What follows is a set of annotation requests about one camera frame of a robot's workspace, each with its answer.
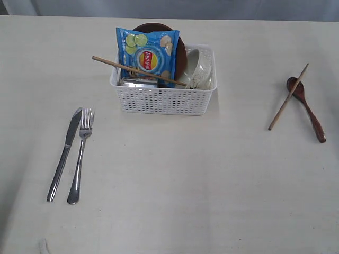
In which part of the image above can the blue chips bag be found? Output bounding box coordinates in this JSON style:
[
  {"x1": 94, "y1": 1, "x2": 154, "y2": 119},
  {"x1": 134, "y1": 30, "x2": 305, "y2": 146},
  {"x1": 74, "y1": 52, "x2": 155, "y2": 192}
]
[{"x1": 116, "y1": 28, "x2": 180, "y2": 80}]

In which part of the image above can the dark wooden spoon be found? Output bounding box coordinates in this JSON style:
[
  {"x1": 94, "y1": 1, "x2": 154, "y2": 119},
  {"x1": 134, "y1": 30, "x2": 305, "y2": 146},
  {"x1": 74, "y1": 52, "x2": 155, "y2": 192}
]
[{"x1": 292, "y1": 81, "x2": 326, "y2": 143}]

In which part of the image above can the silver fork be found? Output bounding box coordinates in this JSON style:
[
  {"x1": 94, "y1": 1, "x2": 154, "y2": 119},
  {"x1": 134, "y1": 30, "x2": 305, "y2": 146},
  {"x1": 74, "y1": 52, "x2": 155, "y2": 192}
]
[{"x1": 67, "y1": 108, "x2": 94, "y2": 205}]

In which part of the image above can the wooden chopstick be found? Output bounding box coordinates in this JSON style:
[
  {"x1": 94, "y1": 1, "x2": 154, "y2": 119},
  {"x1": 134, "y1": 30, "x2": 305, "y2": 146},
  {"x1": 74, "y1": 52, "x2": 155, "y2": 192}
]
[
  {"x1": 268, "y1": 63, "x2": 309, "y2": 131},
  {"x1": 92, "y1": 56, "x2": 187, "y2": 87}
]

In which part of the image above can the white perforated plastic basket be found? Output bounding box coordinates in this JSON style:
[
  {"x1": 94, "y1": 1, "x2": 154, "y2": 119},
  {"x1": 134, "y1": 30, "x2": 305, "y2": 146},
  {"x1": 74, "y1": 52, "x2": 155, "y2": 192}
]
[{"x1": 110, "y1": 44, "x2": 217, "y2": 115}]

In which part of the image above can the shiny steel cup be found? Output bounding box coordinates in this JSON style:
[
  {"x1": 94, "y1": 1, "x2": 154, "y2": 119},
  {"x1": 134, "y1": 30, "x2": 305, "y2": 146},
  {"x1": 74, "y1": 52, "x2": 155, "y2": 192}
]
[{"x1": 118, "y1": 77, "x2": 158, "y2": 88}]

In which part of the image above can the white ceramic bowl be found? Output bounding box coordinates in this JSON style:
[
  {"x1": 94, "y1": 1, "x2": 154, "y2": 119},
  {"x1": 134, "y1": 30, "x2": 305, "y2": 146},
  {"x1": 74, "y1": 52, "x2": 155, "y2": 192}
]
[{"x1": 179, "y1": 45, "x2": 213, "y2": 90}]

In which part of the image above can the silver table knife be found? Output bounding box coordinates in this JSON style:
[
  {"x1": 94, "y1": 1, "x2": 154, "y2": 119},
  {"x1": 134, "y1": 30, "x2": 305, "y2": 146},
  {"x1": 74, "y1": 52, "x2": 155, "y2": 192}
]
[{"x1": 47, "y1": 107, "x2": 82, "y2": 202}]

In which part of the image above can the brown round plate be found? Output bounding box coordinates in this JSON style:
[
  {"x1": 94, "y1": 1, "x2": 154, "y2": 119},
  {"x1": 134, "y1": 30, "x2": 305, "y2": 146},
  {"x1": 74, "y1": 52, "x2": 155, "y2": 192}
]
[{"x1": 134, "y1": 23, "x2": 188, "y2": 80}]

